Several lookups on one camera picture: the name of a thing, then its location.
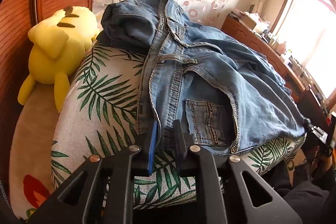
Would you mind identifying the blue denim jeans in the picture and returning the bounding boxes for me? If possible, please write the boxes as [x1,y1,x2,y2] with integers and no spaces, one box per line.
[98,0,308,155]

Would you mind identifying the palm leaf print blanket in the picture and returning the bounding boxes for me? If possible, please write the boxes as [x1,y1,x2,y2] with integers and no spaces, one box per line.
[51,42,307,209]

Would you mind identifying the floral bed sheet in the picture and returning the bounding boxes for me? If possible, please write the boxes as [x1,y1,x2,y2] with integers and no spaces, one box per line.
[9,83,59,219]

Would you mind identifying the yellow plush toy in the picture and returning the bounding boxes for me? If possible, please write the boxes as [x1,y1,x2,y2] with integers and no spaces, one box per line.
[18,6,100,112]

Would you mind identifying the wooden sideboard cabinet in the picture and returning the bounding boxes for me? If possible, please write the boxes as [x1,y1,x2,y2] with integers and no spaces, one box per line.
[221,14,330,132]

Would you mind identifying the cardboard box on sideboard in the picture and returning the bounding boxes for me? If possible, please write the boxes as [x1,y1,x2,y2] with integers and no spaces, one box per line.
[240,12,263,30]

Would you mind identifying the wooden slatted wardrobe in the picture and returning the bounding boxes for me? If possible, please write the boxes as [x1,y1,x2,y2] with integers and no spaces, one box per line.
[0,0,102,188]

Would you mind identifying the window with wooden frame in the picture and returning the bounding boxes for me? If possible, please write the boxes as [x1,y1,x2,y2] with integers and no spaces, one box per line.
[272,0,335,109]

